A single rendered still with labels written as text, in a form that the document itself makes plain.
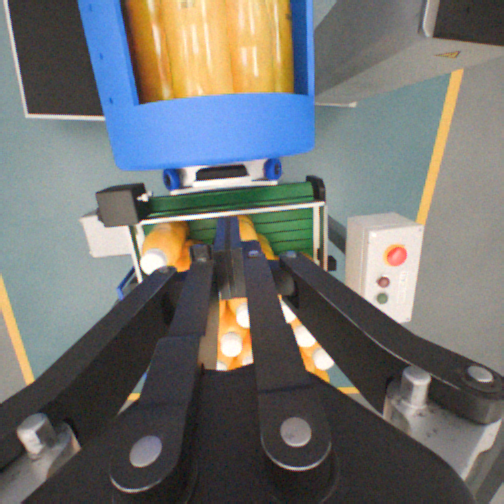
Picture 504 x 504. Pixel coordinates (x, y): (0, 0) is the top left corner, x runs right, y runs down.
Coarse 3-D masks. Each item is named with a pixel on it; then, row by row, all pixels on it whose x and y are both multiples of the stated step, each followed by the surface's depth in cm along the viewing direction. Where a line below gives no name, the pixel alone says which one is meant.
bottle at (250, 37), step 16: (240, 0) 31; (256, 0) 32; (240, 16) 32; (256, 16) 32; (240, 32) 32; (256, 32) 32; (240, 48) 33; (256, 48) 33; (240, 64) 33; (256, 64) 34; (272, 64) 35; (240, 80) 34; (256, 80) 34; (272, 80) 36
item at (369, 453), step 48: (240, 384) 7; (240, 432) 6; (336, 432) 6; (384, 432) 5; (48, 480) 5; (96, 480) 5; (192, 480) 5; (240, 480) 5; (336, 480) 5; (384, 480) 5; (432, 480) 5
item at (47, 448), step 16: (32, 416) 6; (32, 432) 6; (48, 432) 6; (64, 432) 7; (32, 448) 6; (48, 448) 6; (64, 448) 6; (80, 448) 7; (16, 464) 6; (32, 464) 6; (48, 464) 6; (0, 480) 6; (16, 480) 6; (32, 480) 6; (0, 496) 5; (16, 496) 5
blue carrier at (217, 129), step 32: (96, 0) 26; (96, 32) 28; (96, 64) 30; (128, 64) 27; (128, 96) 28; (224, 96) 27; (256, 96) 28; (288, 96) 30; (128, 128) 30; (160, 128) 28; (192, 128) 28; (224, 128) 28; (256, 128) 29; (288, 128) 31; (128, 160) 32; (160, 160) 30; (192, 160) 29; (224, 160) 29
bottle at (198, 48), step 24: (168, 0) 28; (192, 0) 27; (216, 0) 28; (168, 24) 29; (192, 24) 28; (216, 24) 29; (168, 48) 30; (192, 48) 29; (216, 48) 29; (192, 72) 30; (216, 72) 30; (192, 96) 30
